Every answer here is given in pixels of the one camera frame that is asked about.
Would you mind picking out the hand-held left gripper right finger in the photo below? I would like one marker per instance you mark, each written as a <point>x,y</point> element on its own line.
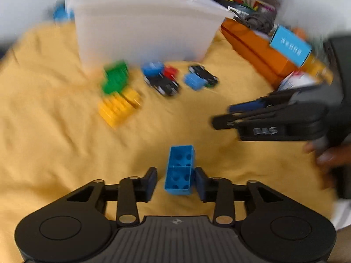
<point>201,185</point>

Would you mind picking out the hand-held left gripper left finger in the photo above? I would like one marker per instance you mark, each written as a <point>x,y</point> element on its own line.
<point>150,185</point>

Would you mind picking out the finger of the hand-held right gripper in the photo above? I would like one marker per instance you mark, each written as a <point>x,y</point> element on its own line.
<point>227,122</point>
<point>246,106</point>

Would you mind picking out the long blue brick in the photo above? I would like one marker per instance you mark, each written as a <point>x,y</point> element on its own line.
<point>178,169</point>

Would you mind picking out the white plastic bin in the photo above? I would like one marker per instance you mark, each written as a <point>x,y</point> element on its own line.
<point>142,24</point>

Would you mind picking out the person's right hand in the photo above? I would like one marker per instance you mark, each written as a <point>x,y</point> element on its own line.
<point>337,157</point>

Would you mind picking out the white wet wipes pack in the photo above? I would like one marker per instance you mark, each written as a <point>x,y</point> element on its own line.
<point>297,80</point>

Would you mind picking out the black and green toy car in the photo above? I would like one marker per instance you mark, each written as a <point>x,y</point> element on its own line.
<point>204,75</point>

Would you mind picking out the small light blue brick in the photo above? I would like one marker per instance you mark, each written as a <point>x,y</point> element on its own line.
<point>194,81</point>

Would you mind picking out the orange box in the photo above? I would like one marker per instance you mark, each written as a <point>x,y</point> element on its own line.
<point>255,52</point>

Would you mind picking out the yellow box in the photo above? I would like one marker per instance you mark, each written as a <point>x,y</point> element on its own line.
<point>318,68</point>

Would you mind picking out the blue and white box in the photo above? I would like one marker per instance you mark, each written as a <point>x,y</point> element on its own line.
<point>290,45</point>

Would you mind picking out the black speaker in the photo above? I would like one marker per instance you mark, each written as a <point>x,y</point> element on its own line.
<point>341,68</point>

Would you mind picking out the red brick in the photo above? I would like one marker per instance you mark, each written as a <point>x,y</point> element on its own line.
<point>170,72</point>

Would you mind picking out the large yellow brick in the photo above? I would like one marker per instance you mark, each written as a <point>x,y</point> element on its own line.
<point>115,111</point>

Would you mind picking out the small yellow brick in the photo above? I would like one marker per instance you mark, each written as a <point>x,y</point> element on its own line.
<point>132,97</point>

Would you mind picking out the orange round toy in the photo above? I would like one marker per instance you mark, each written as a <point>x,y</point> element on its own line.
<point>299,33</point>

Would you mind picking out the blue oval airplane toy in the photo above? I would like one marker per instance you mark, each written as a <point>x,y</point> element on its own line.
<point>152,68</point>

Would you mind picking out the green brick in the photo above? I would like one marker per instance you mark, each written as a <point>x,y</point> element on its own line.
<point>115,78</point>

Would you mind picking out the yellow blanket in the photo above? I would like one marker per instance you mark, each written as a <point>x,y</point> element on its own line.
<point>54,115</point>

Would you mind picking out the brown fuzzy cloth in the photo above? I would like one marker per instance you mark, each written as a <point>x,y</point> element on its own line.
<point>342,246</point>

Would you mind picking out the blue plastic piece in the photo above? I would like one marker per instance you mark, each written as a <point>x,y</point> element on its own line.
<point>63,12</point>

